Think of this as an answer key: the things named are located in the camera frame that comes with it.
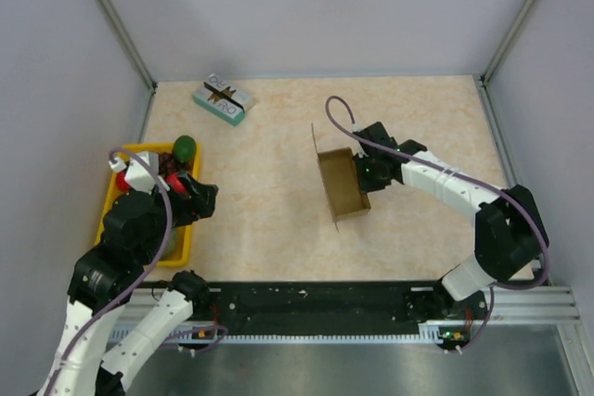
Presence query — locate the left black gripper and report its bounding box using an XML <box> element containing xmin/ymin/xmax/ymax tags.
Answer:
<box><xmin>138</xmin><ymin>169</ymin><xmax>218</xmax><ymax>262</ymax></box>

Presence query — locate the brown cardboard box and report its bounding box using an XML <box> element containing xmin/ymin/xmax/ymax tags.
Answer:
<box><xmin>310</xmin><ymin>124</ymin><xmax>371</xmax><ymax>230</ymax></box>

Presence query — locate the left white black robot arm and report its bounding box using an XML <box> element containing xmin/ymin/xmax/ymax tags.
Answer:
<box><xmin>38</xmin><ymin>172</ymin><xmax>218</xmax><ymax>395</ymax></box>

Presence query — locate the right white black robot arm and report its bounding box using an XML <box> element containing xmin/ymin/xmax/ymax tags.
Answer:
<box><xmin>353</xmin><ymin>121</ymin><xmax>549</xmax><ymax>318</ymax></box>

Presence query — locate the red tomato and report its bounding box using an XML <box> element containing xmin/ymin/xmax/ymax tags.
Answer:
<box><xmin>165</xmin><ymin>172</ymin><xmax>188</xmax><ymax>196</ymax></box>

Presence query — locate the dark purple grape bunch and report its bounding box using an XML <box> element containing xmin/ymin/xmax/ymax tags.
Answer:
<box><xmin>158</xmin><ymin>152</ymin><xmax>178</xmax><ymax>176</ymax></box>

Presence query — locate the green avocado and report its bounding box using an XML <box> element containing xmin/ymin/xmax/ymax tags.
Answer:
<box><xmin>172</xmin><ymin>134</ymin><xmax>197</xmax><ymax>163</ymax></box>

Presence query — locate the green melon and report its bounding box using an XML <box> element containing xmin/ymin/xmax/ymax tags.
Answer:
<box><xmin>161</xmin><ymin>228</ymin><xmax>179</xmax><ymax>260</ymax></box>

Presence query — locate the yellow plastic tray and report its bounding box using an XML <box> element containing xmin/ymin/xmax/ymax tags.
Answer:
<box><xmin>95</xmin><ymin>142</ymin><xmax>201</xmax><ymax>268</ymax></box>

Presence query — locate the red apple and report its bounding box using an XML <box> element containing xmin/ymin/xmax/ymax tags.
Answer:
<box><xmin>115</xmin><ymin>172</ymin><xmax>130</xmax><ymax>193</ymax></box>

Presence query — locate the white teal printed carton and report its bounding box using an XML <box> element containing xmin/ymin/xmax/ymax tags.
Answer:
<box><xmin>192</xmin><ymin>73</ymin><xmax>256</xmax><ymax>126</ymax></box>

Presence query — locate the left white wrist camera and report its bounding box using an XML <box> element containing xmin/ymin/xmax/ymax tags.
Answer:
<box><xmin>109</xmin><ymin>151</ymin><xmax>159</xmax><ymax>194</ymax></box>

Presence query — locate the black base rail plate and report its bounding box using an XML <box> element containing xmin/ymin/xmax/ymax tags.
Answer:
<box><xmin>190</xmin><ymin>281</ymin><xmax>487</xmax><ymax>337</ymax></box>

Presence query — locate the grey slotted cable duct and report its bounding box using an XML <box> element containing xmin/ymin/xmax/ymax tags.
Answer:
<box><xmin>164</xmin><ymin>325</ymin><xmax>454</xmax><ymax>346</ymax></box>

